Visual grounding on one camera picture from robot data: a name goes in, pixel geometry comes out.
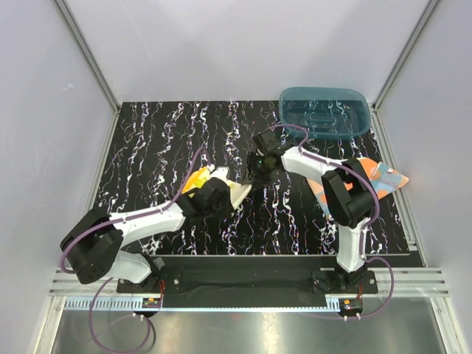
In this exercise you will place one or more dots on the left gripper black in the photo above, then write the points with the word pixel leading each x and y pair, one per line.
pixel 228 209

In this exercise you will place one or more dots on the right aluminium frame post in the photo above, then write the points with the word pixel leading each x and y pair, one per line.
pixel 420 26

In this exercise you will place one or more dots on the left aluminium frame post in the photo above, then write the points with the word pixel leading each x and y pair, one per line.
pixel 80 41

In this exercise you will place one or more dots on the aluminium front rail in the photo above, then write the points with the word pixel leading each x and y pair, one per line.
pixel 377 281

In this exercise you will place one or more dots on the aluminium frame post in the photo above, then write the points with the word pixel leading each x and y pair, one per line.
pixel 420 26
pixel 80 41

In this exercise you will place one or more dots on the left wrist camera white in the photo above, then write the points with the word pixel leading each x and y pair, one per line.
pixel 220 173

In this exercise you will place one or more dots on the yellow crocodile towel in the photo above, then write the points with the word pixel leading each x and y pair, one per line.
pixel 237 191

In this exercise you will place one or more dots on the slotted cable duct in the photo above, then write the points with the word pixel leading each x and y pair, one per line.
pixel 217 304

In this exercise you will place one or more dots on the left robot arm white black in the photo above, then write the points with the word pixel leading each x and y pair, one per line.
pixel 93 248

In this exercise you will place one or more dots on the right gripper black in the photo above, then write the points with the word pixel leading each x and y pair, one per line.
pixel 252 173

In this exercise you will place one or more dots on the teal transparent plastic bin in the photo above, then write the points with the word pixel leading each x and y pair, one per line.
pixel 324 113

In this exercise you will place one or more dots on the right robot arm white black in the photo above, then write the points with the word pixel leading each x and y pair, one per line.
pixel 348 189

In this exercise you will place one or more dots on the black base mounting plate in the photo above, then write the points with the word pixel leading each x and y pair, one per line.
pixel 310 262

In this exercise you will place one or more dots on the orange blue dotted towel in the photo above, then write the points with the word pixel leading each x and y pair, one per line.
pixel 384 179

